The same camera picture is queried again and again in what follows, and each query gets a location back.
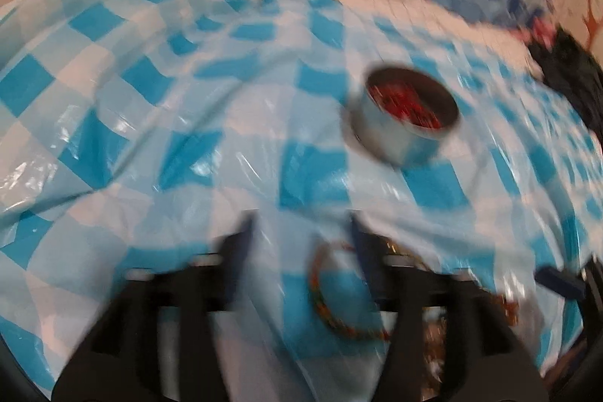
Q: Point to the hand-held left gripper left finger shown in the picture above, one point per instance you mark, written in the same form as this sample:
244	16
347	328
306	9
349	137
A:
238	260

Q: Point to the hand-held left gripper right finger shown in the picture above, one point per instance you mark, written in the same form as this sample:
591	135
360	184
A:
365	251

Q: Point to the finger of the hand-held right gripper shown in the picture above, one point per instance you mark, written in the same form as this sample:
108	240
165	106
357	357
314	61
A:
560	284

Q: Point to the round metal tin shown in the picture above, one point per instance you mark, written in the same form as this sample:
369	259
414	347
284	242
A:
395	143

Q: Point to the blue checkered plastic sheet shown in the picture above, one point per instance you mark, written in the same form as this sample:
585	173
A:
188	157

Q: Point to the black cloth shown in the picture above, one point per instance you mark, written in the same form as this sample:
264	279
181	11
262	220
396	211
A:
572	72

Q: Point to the orange tree wall sticker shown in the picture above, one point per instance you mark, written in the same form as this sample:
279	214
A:
592	23

